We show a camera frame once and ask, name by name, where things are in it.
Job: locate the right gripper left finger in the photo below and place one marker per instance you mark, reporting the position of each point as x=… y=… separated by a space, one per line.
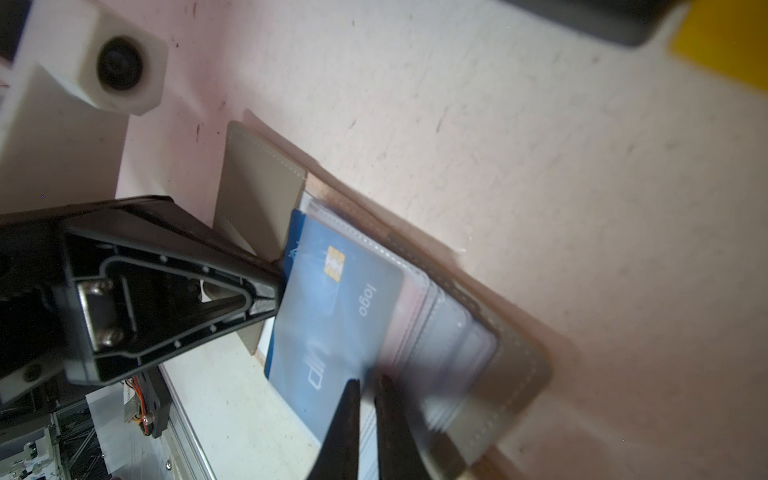
x=338 y=457

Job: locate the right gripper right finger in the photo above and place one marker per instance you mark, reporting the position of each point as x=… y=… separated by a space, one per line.
x=398 y=454

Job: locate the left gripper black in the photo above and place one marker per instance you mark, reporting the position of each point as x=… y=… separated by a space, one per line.
x=118 y=288

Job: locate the grey card holder wallet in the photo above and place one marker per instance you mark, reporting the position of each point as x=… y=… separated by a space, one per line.
x=464 y=372

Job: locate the blue credit card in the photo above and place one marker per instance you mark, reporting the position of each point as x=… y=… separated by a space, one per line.
x=332 y=321

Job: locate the black plastic bin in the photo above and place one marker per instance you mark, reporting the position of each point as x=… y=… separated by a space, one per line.
x=629 y=23

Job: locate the yellow plastic bin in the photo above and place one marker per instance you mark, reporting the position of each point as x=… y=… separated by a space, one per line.
x=728 y=37

